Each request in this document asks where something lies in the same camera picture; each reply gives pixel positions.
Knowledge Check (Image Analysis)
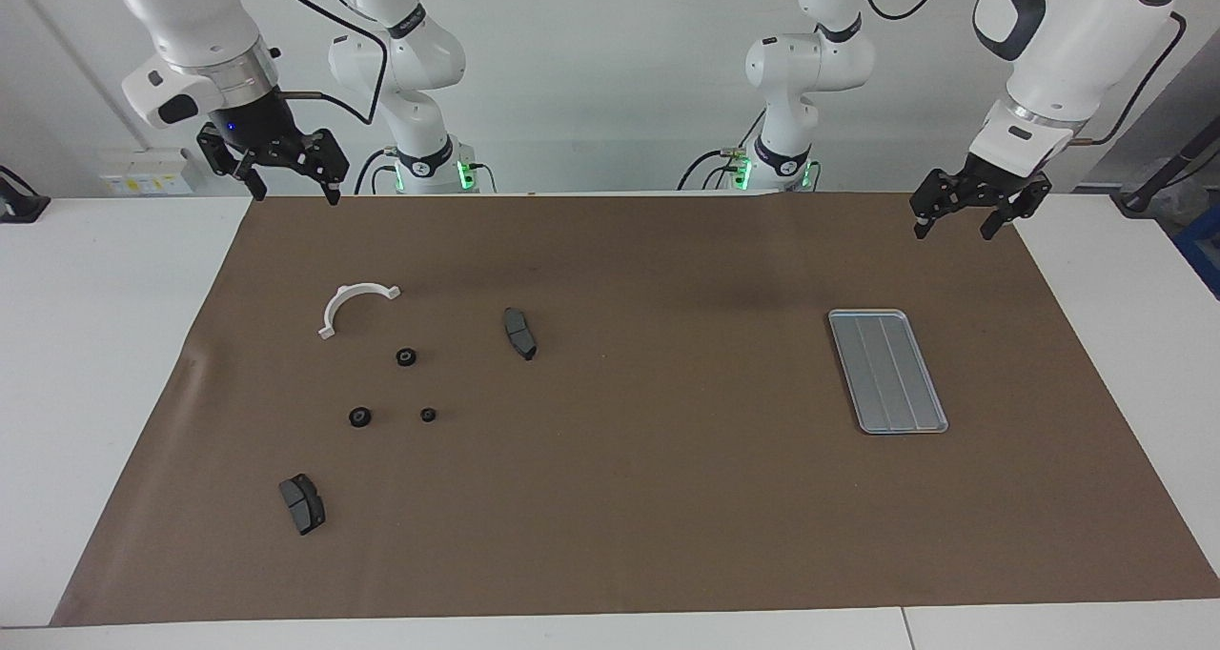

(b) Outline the white wall outlet box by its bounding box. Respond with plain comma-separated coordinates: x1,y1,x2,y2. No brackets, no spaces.
100,148,196,196

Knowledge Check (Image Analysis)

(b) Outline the black right base cable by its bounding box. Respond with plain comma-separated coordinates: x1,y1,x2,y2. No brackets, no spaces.
355,148,397,195

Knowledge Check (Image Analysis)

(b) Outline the brown table mat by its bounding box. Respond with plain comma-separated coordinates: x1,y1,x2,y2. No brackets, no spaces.
50,193,1220,627

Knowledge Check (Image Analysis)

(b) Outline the black stand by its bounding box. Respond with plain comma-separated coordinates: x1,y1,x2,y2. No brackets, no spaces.
1110,116,1220,217

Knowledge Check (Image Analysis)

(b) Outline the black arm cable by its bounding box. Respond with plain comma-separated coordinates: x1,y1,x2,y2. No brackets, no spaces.
858,0,1188,148
281,0,392,127

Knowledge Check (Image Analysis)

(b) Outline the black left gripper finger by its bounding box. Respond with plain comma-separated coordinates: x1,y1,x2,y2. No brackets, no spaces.
981,181,1052,243
912,170,962,241

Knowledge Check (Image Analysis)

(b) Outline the black left base cable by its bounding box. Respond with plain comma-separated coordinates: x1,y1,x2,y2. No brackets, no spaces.
679,148,754,192

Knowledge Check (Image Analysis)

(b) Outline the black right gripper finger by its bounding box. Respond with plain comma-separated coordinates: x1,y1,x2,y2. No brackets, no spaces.
300,129,350,206
197,126,266,201

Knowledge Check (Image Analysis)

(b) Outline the white curved plastic bracket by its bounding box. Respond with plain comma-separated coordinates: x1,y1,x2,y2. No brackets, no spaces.
317,283,402,340

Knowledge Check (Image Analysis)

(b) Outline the blue crate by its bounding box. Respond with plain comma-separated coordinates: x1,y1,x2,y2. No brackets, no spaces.
1174,213,1220,298

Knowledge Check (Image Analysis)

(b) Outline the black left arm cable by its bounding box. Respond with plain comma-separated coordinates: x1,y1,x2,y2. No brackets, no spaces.
858,0,1188,148

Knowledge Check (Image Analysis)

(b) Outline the black base cable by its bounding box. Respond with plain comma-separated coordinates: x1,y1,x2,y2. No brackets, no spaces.
355,148,397,195
679,148,754,192

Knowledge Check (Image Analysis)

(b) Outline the silver metal tray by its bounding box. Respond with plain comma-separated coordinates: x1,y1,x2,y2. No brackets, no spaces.
827,309,949,436

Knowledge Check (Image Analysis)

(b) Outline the grey brake pad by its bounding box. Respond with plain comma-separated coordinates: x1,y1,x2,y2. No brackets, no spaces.
502,307,539,362
278,474,327,537

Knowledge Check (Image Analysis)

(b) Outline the black clamp mount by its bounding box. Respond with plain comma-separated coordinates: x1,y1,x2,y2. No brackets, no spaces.
0,166,51,224

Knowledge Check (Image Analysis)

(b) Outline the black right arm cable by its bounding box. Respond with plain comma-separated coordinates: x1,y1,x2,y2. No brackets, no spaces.
281,0,392,127

